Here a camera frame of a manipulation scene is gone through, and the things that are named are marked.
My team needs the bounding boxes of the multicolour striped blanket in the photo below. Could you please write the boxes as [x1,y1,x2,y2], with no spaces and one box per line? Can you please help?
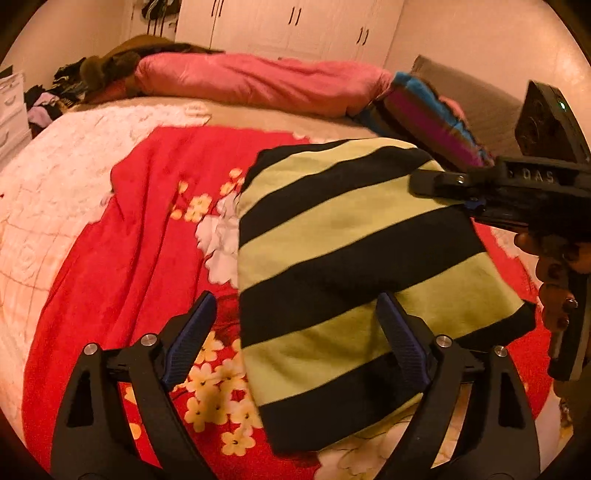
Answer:
[358,70,497,169]

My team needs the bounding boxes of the red cream floral blanket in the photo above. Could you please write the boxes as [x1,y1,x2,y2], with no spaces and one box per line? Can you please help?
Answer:
[0,99,573,480]

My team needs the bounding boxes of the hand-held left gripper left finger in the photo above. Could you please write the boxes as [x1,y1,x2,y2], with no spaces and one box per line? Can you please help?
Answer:
[50,291,218,480]

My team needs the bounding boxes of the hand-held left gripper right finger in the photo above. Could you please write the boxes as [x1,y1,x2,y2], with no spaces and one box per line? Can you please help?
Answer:
[376,292,541,480]

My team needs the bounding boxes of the white wardrobe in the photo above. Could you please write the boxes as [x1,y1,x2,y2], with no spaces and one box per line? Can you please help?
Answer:
[175,0,407,72]

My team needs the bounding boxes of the grey headboard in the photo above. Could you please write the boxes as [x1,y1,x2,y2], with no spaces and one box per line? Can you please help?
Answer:
[411,54,527,160]

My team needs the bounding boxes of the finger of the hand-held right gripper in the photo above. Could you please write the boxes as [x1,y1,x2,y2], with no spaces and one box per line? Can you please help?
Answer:
[410,167,498,200]
[462,198,532,232]

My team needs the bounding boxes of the pink cloth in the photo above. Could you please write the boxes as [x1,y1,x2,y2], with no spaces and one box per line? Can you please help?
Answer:
[438,95,468,121]

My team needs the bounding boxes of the green black striped garment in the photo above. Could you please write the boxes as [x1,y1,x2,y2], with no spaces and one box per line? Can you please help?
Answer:
[235,138,539,455]

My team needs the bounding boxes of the white drawer chest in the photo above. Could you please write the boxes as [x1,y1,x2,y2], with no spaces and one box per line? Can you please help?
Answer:
[0,69,33,171]

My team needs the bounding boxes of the pile of dark clothes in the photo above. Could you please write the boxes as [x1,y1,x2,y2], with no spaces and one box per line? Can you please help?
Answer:
[25,58,88,127]

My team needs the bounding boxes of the pink duvet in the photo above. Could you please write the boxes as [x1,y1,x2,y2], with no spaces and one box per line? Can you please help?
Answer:
[135,52,395,118]

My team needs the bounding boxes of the person's right hand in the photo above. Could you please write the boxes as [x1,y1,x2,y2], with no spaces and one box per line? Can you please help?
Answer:
[514,231,581,334]

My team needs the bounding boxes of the brown furry cloth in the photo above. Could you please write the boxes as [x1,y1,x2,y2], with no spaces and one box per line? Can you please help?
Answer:
[78,34,227,104]

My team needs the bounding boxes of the dark hanging clothes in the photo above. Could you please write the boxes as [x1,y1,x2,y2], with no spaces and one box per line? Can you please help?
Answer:
[141,0,182,21]

